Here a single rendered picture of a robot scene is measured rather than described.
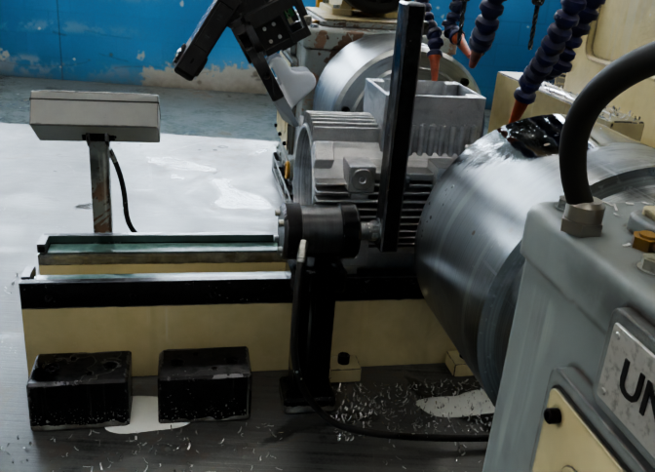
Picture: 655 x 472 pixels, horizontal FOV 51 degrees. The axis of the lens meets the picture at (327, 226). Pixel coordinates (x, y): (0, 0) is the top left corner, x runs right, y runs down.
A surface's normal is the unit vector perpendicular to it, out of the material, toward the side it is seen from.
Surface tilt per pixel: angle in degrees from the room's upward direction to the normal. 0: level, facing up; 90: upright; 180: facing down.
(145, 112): 57
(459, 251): 77
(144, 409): 0
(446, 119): 90
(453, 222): 69
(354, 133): 88
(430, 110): 90
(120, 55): 90
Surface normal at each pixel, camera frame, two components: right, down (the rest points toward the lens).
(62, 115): 0.19, -0.19
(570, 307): -0.98, 0.00
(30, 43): 0.01, 0.37
